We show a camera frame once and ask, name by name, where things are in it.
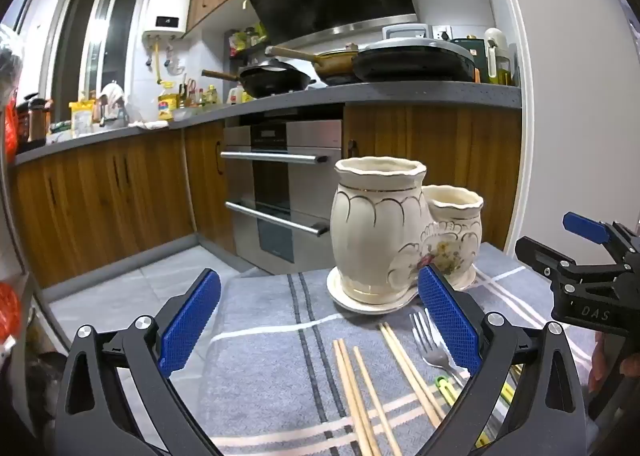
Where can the white plastic bag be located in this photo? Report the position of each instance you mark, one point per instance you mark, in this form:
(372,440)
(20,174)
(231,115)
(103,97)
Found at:
(112,96)

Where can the black wok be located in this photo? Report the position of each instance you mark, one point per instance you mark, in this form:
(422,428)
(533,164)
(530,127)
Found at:
(275,81)

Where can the cream floral ceramic utensil holder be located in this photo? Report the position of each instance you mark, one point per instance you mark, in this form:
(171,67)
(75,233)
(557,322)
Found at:
(370,226)

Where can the grey kitchen countertop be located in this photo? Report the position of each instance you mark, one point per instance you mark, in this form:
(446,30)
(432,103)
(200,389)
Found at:
(400,94)

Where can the white water heater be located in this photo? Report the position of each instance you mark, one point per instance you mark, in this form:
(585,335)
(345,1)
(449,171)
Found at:
(167,1)

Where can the white pitcher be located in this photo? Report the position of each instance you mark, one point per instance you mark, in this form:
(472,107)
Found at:
(496,51)

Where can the grey plaid tablecloth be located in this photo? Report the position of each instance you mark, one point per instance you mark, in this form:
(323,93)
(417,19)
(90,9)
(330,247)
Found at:
(260,336)

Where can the orange plastic bag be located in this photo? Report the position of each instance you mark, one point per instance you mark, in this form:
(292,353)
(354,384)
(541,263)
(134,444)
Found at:
(9,311)

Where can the white wall socket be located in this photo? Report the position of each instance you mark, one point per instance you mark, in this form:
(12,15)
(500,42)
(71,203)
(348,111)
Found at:
(442,32)

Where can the silver metal fork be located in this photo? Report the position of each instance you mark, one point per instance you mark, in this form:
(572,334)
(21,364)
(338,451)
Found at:
(430,351)

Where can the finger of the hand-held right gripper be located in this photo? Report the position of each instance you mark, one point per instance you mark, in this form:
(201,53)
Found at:
(585,227)
(542,256)

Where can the stainless steel built-in oven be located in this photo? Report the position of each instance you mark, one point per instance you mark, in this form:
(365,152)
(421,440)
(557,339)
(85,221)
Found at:
(285,186)

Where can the sliding glass door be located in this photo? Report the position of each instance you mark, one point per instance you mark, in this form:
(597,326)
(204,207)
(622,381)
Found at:
(90,46)

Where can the black electric griddle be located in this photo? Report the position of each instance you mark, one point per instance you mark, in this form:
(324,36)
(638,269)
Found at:
(415,61)

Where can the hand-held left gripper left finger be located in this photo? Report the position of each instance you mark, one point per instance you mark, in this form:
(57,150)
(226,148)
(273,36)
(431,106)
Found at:
(192,321)

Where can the row of condiment bottles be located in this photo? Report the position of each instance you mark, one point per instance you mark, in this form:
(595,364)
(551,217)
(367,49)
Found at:
(200,96)

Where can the person's right hand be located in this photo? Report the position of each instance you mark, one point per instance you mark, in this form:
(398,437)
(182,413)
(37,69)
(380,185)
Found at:
(601,361)

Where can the red plastic bag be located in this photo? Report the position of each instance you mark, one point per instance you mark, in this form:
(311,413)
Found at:
(11,126)

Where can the brown frying pan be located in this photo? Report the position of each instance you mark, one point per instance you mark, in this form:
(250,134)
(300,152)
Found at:
(335,66)

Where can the wooden chopstick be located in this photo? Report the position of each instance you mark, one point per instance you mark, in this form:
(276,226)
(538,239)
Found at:
(357,401)
(350,401)
(407,376)
(415,371)
(377,401)

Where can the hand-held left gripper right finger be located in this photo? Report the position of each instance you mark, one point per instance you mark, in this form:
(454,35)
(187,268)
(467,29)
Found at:
(450,321)

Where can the wooden base cabinet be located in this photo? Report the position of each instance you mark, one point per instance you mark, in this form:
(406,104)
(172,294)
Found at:
(110,206)
(450,146)

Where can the brown thermos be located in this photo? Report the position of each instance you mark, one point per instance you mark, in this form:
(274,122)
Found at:
(37,121)

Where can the cream ceramic drip tray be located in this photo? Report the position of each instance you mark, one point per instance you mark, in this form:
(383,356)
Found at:
(350,303)

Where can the green kitchen appliance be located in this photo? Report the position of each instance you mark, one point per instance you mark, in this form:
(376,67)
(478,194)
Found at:
(470,49)

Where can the white rag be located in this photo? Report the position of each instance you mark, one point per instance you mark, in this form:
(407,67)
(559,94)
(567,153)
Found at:
(147,125)

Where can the yellow food bag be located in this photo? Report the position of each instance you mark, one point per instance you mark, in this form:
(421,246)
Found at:
(82,119)

